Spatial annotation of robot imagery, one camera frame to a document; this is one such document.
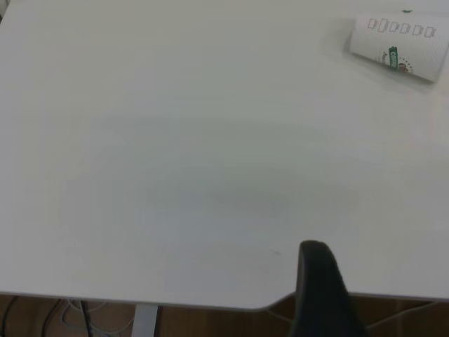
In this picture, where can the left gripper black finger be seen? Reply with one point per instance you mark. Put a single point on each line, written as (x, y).
(322, 298)

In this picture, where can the white paper coffee cup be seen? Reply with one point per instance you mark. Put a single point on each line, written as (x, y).
(396, 42)

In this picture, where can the grey metal table leg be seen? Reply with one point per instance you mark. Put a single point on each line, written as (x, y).
(145, 323)

